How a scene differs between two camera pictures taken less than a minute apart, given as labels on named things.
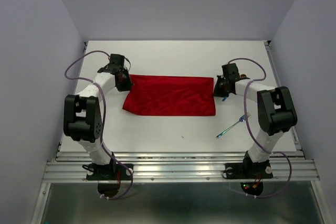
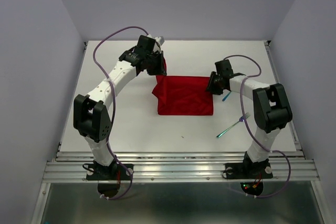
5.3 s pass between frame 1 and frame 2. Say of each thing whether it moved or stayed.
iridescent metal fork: stayed
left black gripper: moved
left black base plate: stayed
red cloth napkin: moved
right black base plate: stayed
